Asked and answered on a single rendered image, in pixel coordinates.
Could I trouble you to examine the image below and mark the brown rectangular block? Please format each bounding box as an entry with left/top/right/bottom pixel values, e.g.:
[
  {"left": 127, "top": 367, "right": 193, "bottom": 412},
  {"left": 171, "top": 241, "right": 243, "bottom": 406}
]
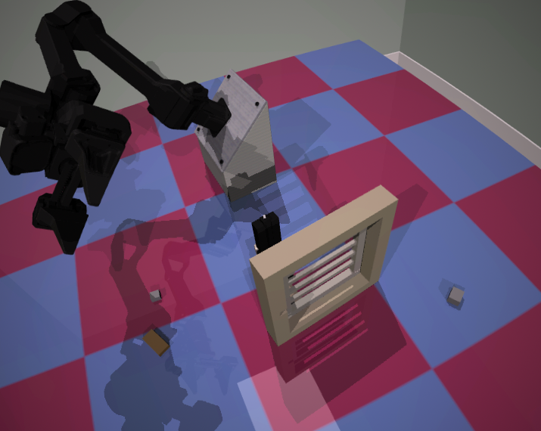
[{"left": 142, "top": 329, "right": 170, "bottom": 356}]

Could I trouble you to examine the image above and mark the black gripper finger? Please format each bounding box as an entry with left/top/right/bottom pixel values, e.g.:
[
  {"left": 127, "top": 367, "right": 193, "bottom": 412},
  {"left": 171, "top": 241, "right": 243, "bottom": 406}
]
[
  {"left": 64, "top": 129, "right": 126, "bottom": 207},
  {"left": 36, "top": 206, "right": 89, "bottom": 255}
]

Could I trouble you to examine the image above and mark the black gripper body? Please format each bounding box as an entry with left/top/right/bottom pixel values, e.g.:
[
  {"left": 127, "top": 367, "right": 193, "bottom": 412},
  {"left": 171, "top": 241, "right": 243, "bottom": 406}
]
[{"left": 33, "top": 104, "right": 132, "bottom": 231}]

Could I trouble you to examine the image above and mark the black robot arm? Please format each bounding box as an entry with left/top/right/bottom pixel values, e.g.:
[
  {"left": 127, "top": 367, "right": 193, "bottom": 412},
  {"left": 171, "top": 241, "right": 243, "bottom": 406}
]
[{"left": 0, "top": 0, "right": 232, "bottom": 178}]

